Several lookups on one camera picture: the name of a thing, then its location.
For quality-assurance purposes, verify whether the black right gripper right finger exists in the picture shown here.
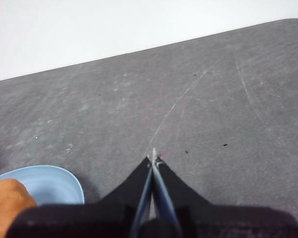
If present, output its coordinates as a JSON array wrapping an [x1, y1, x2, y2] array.
[[151, 147, 298, 238]]

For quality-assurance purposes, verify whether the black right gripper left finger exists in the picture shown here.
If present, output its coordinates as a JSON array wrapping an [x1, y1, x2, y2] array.
[[5, 155, 154, 238]]

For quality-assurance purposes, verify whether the brown potato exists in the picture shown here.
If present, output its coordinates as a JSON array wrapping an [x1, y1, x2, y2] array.
[[0, 178, 38, 238]]

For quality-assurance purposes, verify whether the light blue round plate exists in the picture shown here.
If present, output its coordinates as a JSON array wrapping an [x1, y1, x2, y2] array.
[[0, 165, 85, 206]]

